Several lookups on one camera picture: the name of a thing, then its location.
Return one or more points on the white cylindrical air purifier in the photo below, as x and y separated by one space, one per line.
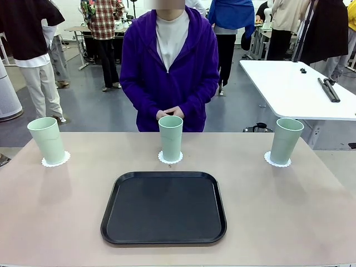
8 97

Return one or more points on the person in blue jacket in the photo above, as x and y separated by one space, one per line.
231 14

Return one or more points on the person in black coat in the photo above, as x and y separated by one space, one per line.
325 33

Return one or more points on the person's right hand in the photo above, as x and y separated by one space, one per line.
160 114

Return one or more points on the black electric kettle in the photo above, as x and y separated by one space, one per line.
260 128

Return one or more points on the person's left forearm purple sleeve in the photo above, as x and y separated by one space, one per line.
201 96

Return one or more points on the person in grey trousers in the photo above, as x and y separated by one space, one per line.
59 61

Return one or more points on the person's right forearm purple sleeve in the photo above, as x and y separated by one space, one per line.
137 97

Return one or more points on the person in white shirt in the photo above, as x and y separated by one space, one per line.
200 8

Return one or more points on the black hanging bag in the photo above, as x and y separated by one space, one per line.
246 41

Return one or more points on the person in beige top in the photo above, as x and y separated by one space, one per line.
286 14

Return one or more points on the person in plaid shirt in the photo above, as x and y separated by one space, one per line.
103 19

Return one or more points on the grey background desk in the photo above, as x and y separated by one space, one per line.
79 28

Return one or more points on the person's left hand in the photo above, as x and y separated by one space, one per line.
175 111

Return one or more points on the white scalloped paper coaster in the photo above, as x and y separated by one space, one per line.
67 158
281 165
170 162

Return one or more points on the person in purple hoodie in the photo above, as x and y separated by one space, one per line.
178 83

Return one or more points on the light green tall cup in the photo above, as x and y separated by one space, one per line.
285 144
171 142
48 144

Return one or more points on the black plastic serving tray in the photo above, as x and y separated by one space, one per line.
167 211

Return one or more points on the white folding table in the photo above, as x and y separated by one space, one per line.
292 89

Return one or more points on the black stand pole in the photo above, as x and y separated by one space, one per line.
301 41

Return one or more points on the black folded tripod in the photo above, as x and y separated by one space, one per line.
331 93

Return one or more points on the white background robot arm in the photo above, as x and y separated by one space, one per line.
267 14

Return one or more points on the person in yellow top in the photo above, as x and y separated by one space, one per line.
352 16

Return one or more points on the small black clamp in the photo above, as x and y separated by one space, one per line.
303 70

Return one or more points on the person in black shirt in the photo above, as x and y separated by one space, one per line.
25 27

